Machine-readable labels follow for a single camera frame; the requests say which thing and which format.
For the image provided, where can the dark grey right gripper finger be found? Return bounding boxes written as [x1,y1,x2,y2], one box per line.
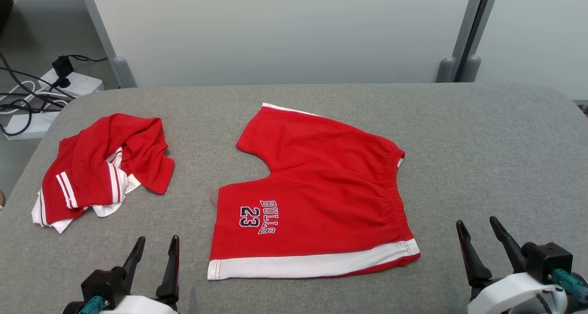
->
[456,220,493,287]
[489,216,529,274]

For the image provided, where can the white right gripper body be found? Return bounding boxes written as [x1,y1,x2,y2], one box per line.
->
[468,272,568,314]

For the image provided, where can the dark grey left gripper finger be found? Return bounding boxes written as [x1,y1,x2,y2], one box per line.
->
[122,236,146,283]
[155,234,180,305]

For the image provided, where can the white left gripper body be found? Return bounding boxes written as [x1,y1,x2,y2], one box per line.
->
[99,296,178,314]

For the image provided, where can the red Bulls 23 jersey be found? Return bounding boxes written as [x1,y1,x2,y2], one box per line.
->
[31,113,175,234]

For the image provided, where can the red Bulls 23 shorts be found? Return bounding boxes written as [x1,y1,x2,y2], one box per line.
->
[207,103,421,281]

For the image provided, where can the black power adapter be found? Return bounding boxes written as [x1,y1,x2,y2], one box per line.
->
[51,55,75,78]

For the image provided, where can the left black cable teal plug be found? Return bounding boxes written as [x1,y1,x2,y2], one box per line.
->
[77,296,105,314]

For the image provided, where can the black cable teal plug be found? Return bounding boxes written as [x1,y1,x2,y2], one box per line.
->
[77,296,105,314]
[549,268,588,303]

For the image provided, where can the right black cable teal plug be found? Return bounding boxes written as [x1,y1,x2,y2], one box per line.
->
[549,268,588,303]

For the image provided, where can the looped black cable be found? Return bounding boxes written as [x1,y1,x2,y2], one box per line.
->
[0,91,68,137]

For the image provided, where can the grey metal partition post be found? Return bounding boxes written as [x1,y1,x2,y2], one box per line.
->
[77,0,137,88]
[459,0,502,83]
[435,0,486,83]

